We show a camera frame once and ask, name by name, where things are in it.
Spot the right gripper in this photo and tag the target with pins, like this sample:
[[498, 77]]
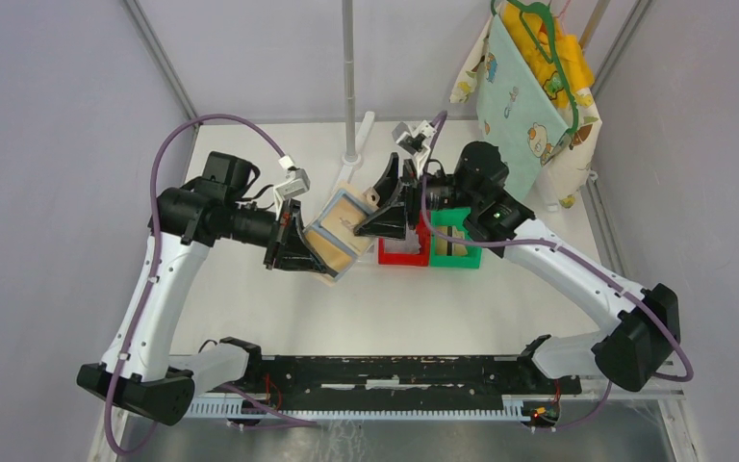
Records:
[[390, 220]]

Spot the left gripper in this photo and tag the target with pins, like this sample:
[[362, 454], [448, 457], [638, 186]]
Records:
[[286, 247]]

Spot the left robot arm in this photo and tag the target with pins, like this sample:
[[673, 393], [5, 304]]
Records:
[[137, 373]]

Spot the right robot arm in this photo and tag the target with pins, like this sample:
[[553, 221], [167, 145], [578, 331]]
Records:
[[638, 335]]

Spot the white stand base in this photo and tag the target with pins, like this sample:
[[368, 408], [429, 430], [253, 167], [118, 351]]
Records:
[[352, 161]]

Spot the red plastic bin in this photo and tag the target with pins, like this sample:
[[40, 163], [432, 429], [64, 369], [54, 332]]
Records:
[[413, 251]]

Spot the grey stand pole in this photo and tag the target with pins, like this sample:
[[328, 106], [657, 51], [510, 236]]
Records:
[[349, 79]]

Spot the brown item in green bin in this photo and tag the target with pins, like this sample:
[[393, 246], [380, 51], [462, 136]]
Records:
[[450, 249]]

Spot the mint cartoon cloth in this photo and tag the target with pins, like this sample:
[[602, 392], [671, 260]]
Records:
[[514, 113]]

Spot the cream patterned cloth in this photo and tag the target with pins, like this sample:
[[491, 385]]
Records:
[[559, 65]]

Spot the green clothes hanger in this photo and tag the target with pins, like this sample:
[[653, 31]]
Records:
[[551, 57]]

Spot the yellow cloth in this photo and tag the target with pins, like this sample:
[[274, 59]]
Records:
[[557, 57]]

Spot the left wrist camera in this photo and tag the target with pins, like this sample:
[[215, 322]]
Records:
[[296, 183]]

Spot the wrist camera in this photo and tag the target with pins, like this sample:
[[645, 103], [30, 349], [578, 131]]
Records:
[[296, 183], [416, 140]]

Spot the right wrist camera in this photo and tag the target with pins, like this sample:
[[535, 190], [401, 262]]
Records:
[[416, 140]]

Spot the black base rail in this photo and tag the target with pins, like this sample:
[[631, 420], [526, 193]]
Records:
[[398, 383]]

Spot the white cable duct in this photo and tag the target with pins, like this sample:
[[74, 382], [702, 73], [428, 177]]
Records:
[[230, 407]]

